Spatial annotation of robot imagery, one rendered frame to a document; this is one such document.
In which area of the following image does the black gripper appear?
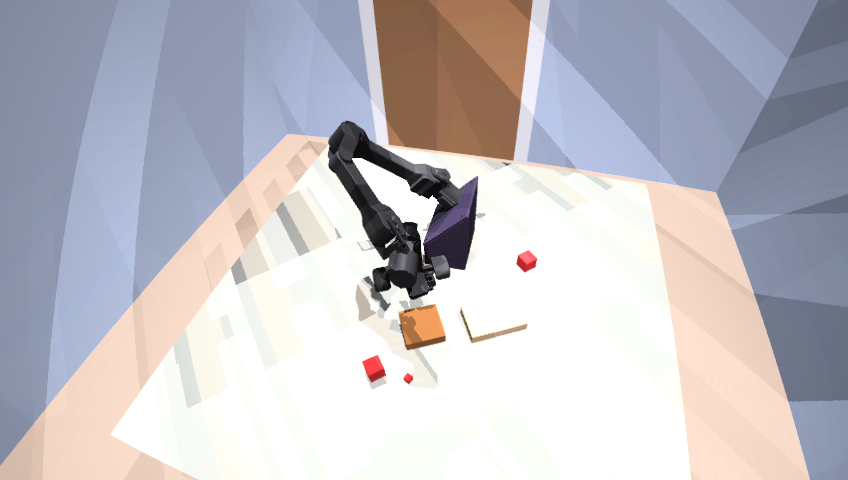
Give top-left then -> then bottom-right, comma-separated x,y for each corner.
371,254 -> 451,293

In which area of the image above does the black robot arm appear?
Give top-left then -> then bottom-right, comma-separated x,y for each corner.
327,121 -> 465,300

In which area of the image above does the brown square block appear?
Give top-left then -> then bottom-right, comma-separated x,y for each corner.
398,304 -> 446,350

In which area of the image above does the tan flat block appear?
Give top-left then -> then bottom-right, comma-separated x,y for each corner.
461,292 -> 529,343

